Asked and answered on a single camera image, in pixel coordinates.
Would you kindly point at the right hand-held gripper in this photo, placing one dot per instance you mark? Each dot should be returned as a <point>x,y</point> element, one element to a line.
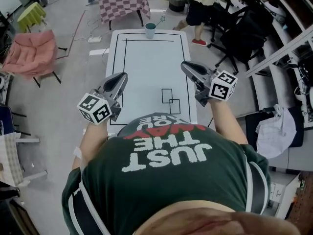
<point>200,75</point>

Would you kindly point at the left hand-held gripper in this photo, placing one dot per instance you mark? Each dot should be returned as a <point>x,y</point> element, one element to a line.
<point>110,84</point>

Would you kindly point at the teal cup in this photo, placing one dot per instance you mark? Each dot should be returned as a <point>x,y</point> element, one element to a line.
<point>149,33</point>

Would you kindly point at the person's left forearm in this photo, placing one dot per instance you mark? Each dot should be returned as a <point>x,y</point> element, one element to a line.
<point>93,141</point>

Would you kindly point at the person's right forearm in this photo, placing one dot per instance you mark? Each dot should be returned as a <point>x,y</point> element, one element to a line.
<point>225,119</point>

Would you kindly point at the white table with black lines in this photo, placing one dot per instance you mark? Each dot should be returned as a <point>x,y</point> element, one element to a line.
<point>151,62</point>

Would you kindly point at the white power strip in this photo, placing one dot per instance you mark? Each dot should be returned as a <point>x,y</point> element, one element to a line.
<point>95,39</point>

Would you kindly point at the black office chair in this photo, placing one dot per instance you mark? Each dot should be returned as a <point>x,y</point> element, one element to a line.
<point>247,33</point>

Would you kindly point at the woven basket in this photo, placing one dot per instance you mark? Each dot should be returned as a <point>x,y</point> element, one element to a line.
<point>177,1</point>

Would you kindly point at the pink folding chair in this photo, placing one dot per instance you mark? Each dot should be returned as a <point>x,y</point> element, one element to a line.
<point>31,55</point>

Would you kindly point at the pink checked covered table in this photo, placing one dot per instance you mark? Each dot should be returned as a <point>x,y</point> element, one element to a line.
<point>122,1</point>

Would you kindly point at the white checked cloth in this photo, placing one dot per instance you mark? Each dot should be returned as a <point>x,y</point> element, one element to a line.
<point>276,133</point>

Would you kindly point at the yellow-green stool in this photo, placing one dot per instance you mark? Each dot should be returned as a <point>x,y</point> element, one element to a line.
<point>31,16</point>

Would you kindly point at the blue chair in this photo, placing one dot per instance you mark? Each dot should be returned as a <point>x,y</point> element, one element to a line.
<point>5,119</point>

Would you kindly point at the black bag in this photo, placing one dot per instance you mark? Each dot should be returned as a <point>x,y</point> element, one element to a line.
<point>299,131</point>

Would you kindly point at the person's green printed t-shirt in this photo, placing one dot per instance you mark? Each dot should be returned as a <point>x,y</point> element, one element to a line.
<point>159,192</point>

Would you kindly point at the beige checked covered table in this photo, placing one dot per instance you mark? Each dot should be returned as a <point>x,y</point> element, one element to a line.
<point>9,160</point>

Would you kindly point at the grey table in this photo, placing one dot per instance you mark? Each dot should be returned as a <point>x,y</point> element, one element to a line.
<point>298,158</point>

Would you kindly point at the white drawer cabinet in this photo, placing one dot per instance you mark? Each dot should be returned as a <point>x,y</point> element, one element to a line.
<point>283,187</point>

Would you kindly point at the person's face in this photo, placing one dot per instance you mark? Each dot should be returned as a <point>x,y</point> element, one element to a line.
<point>207,221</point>

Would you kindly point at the white shelf frame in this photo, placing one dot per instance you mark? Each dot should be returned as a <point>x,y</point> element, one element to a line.
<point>281,51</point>

